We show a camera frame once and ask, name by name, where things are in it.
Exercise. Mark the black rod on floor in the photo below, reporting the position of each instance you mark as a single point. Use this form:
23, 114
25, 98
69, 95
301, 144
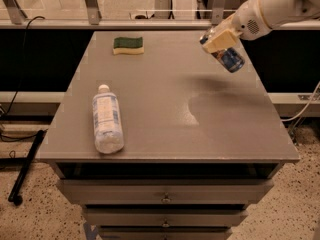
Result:
14, 196

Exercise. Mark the blue silver redbull can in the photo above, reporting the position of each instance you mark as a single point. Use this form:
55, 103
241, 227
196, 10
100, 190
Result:
229, 58

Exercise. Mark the metal railing beam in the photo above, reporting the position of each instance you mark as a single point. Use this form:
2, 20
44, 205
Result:
140, 25

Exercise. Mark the grey drawer cabinet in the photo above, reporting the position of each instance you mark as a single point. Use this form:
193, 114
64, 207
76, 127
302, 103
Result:
183, 118

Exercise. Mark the top grey drawer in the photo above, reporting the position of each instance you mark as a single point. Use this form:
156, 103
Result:
107, 192

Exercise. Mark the green yellow sponge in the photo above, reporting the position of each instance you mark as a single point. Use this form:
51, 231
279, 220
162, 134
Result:
128, 45

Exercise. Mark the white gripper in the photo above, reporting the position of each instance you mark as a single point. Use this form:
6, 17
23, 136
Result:
247, 23

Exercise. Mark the bottom grey drawer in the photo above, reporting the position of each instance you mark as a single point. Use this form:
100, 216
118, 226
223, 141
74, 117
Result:
164, 235

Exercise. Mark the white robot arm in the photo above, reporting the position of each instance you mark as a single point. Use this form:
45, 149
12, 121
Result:
279, 12

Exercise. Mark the clear plastic water bottle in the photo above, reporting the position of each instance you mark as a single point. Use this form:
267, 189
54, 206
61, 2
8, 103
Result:
107, 124

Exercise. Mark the middle grey drawer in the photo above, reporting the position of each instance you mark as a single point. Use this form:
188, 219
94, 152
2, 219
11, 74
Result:
165, 217

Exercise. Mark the grey drawer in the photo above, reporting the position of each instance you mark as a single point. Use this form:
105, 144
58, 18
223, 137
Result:
107, 192
165, 217
164, 235

